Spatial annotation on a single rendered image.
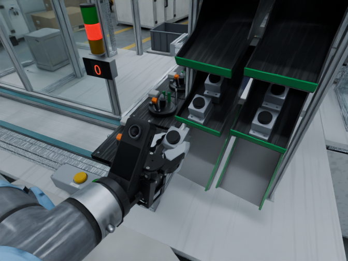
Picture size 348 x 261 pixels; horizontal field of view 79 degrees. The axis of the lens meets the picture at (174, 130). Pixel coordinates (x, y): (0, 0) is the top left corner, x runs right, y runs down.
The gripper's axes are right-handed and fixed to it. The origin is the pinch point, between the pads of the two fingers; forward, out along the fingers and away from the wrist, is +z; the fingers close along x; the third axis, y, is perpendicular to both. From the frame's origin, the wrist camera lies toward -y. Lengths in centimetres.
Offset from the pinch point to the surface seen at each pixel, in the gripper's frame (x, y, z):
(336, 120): 44, 16, 98
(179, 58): -5.1, -15.4, 6.2
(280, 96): 16.3, -10.2, 17.9
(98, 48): -46, -9, 20
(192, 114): -1.2, -2.1, 9.9
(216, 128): 5.0, 0.6, 12.2
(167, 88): -40, 13, 61
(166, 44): -126, 11, 191
